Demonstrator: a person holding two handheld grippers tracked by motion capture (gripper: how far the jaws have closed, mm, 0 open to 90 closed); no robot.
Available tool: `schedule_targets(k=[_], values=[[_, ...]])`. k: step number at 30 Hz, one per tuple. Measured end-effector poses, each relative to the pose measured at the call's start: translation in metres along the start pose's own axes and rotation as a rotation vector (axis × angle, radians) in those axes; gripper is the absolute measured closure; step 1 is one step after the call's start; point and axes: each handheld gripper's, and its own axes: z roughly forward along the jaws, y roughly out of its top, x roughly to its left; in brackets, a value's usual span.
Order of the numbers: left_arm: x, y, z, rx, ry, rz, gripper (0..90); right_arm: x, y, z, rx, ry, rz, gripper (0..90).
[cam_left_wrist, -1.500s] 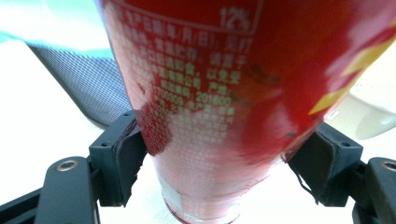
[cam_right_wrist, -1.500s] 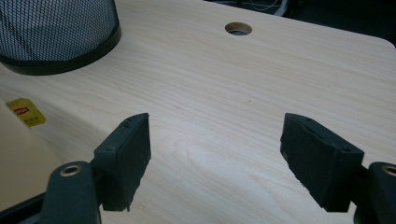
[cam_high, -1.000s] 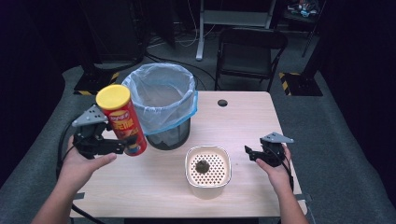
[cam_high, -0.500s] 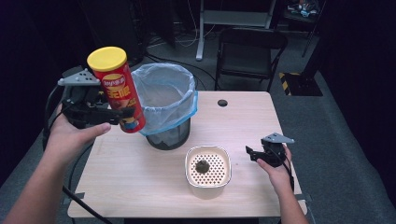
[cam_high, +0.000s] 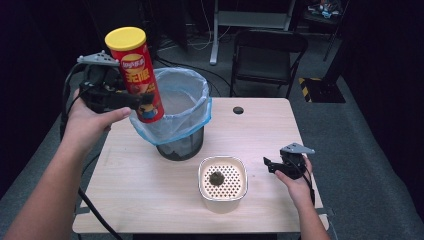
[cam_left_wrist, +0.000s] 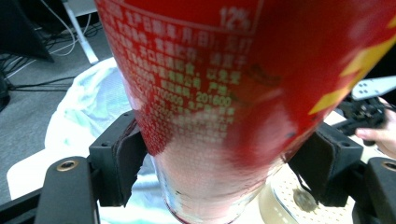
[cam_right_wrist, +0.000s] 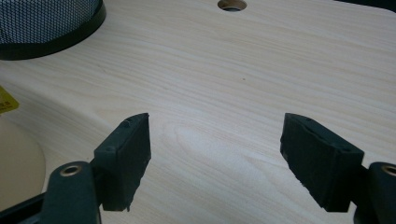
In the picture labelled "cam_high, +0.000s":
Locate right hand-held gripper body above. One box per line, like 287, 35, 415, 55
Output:
279, 142, 316, 180

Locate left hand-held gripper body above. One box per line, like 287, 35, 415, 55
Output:
77, 50, 142, 115

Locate white square perforated container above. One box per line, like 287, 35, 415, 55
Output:
197, 155, 249, 215

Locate thick black gripper cable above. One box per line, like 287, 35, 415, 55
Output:
59, 62, 125, 240

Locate white metal desk frame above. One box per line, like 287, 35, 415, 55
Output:
208, 0, 298, 66

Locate black mesh trash bin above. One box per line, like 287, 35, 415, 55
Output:
155, 125, 205, 162

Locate cluttered dark rack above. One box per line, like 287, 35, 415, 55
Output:
304, 0, 349, 63

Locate black floor cable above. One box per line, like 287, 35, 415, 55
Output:
154, 55, 235, 98

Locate red chips can yellow lid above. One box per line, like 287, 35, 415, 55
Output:
104, 26, 166, 125

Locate person's left hand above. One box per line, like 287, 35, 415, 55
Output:
61, 87, 133, 155

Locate dark lump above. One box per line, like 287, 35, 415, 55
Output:
208, 170, 226, 187

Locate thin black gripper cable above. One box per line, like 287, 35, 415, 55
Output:
299, 171, 317, 207

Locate black folding chair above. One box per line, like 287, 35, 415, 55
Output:
229, 28, 310, 100

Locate white floor cable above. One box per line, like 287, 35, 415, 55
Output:
185, 0, 232, 52

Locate translucent blue-rimmed bin bag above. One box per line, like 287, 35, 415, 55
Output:
129, 66, 213, 147

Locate person's right hand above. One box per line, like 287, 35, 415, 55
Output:
274, 155, 315, 205

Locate yellow black striped floor tape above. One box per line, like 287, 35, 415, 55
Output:
298, 76, 323, 104

